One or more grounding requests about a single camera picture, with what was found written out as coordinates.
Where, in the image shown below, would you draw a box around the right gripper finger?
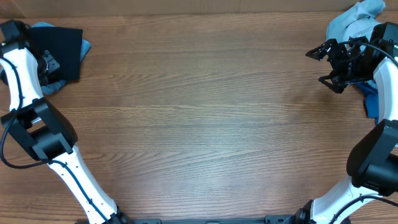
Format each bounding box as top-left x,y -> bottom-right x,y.
305,39 -> 338,61
318,73 -> 354,93

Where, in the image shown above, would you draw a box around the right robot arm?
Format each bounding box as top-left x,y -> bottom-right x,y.
284,22 -> 397,223

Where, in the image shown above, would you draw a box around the light blue denim jeans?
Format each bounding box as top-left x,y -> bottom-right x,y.
326,0 -> 386,43

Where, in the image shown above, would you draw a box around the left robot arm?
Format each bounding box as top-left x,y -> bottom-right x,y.
1,20 -> 131,223

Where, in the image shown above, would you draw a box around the black t-shirt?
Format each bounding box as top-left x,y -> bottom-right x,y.
28,27 -> 83,84

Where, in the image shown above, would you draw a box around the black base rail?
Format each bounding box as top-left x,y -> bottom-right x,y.
130,215 -> 294,224

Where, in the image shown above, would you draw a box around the royal blue garment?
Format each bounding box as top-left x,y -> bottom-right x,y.
355,82 -> 379,124

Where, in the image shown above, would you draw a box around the folded blue jeans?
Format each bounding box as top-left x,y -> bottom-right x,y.
0,21 -> 93,96

